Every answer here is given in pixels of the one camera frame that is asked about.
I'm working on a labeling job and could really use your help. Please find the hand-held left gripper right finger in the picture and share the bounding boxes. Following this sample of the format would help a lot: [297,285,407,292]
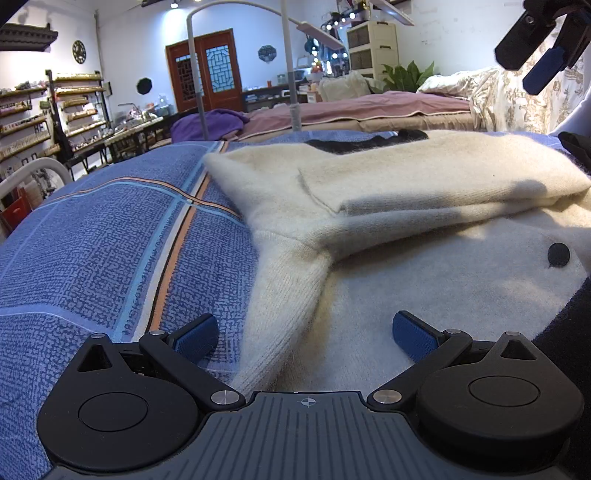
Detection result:
[366,311,536,412]

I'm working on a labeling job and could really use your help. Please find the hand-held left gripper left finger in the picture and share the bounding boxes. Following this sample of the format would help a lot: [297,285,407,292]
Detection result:
[76,314,246,412]

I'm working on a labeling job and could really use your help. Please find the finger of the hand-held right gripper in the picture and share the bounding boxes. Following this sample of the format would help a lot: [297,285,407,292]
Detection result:
[523,0,591,93]
[494,0,561,71]

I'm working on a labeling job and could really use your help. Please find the cream sweater with black trim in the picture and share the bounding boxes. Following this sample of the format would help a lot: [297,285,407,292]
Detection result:
[203,128,591,480]

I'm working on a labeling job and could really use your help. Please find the floral print duvet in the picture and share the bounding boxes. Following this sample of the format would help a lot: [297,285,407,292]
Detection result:
[418,65,591,137]

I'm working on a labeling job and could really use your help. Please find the pale lavender cloth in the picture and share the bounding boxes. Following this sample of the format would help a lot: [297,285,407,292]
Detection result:
[547,108,591,139]

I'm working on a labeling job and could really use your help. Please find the black garment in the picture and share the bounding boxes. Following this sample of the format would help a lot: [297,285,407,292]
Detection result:
[558,131,591,175]

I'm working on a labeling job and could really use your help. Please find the green potted plant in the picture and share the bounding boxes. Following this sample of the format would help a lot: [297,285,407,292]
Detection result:
[381,61,435,93]

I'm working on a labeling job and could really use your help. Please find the flat lamp panel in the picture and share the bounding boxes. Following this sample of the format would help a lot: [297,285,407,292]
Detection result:
[369,0,415,27]
[295,21,346,48]

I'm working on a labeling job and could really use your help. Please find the blue plaid bed sheet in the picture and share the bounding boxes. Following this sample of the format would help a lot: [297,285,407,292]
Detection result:
[0,129,568,467]

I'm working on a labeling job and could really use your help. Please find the cream drawer cabinet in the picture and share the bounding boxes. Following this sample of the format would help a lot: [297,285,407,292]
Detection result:
[346,21,399,79]

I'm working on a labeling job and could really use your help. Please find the mauve bed cover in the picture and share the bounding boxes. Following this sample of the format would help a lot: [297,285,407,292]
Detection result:
[235,90,472,140]

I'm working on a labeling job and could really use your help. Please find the cream cushion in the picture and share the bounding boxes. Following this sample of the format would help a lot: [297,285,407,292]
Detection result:
[318,71,370,102]

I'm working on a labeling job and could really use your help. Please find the purple blanket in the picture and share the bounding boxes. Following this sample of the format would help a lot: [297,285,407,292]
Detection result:
[171,108,251,143]

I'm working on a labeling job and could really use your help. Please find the long work table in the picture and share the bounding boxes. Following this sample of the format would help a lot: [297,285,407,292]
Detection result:
[105,115,172,163]

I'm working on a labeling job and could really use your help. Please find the red box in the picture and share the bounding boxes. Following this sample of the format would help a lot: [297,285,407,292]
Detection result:
[0,187,35,237]

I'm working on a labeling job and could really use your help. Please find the white arched lamp stand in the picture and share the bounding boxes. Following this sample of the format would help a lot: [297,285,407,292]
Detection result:
[186,0,303,141]

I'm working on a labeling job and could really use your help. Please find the dark low sideboard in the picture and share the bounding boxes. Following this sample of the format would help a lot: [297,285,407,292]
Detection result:
[242,85,296,112]

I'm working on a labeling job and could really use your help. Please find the wooden display shelves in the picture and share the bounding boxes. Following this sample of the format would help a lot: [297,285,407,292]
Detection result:
[45,69,112,155]

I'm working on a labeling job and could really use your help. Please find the wooden double door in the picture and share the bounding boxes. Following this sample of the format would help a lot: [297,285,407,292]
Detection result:
[166,28,243,113]

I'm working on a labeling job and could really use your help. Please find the dark roof eave decoration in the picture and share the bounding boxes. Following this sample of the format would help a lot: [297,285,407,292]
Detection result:
[0,23,59,51]

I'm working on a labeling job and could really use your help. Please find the white bed rail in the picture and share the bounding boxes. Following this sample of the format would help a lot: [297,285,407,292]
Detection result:
[0,158,71,200]

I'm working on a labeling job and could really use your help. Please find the wall shelves with small bottles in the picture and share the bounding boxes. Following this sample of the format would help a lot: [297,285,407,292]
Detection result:
[0,85,52,163]

